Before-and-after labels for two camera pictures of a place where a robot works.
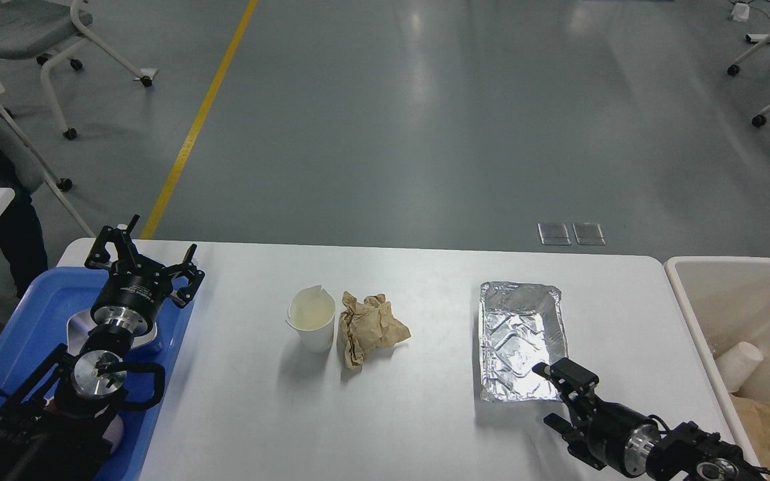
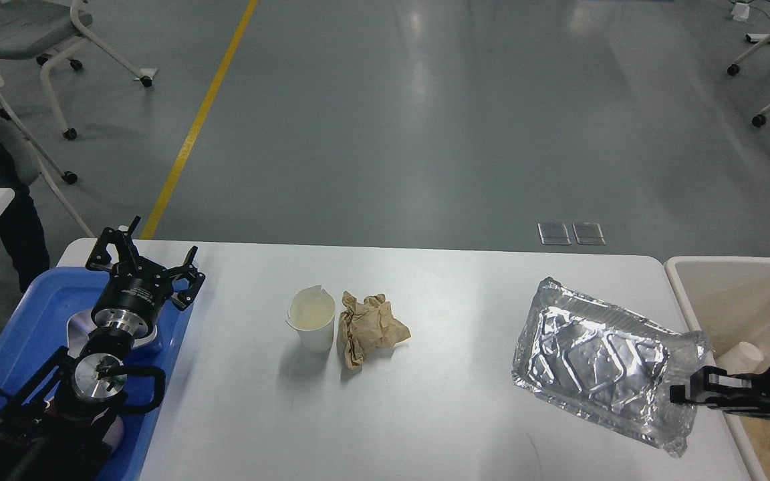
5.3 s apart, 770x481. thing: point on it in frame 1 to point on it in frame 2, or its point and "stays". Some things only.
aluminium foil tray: [521, 325] to [614, 365]
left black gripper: [134, 292] stays
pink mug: [77, 438] stays
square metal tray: [79, 323] stays
